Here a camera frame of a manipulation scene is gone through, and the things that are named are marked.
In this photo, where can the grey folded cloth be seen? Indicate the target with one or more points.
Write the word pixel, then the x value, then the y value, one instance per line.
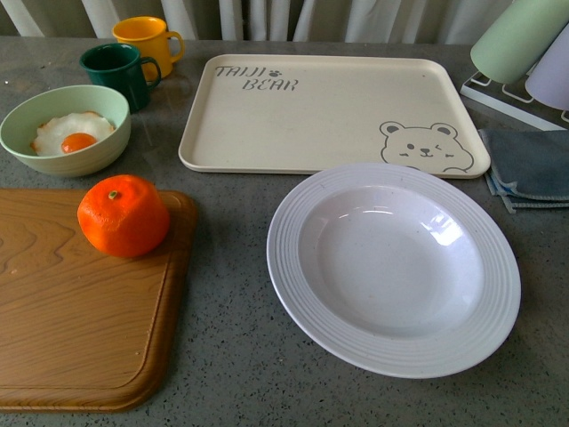
pixel 529 169

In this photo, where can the cream bear tray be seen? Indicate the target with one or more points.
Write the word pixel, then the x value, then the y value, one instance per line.
pixel 262 113

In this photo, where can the wooden cutting board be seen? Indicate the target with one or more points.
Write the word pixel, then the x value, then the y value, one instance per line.
pixel 82 331

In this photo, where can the white ridged plate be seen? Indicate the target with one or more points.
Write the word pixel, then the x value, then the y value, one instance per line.
pixel 393 270

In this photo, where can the light green cup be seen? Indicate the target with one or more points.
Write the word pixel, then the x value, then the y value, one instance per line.
pixel 518 38

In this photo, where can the dark green mug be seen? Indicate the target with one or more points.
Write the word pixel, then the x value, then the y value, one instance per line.
pixel 122 67

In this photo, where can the lavender cup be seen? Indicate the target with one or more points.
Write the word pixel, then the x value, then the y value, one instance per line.
pixel 548 83

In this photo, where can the white cup rack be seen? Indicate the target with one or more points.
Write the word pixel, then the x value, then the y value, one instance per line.
pixel 512 100

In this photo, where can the yellow mug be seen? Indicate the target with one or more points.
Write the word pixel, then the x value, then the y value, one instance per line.
pixel 152 37

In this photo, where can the light green bowl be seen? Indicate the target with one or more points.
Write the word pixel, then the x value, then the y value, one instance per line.
pixel 19 129

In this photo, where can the orange fruit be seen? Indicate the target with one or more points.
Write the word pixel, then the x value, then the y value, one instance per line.
pixel 123 216

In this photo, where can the white curtain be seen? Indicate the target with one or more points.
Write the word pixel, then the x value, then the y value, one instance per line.
pixel 355 21

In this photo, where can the fake fried egg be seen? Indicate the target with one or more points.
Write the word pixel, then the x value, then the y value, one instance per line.
pixel 70 133

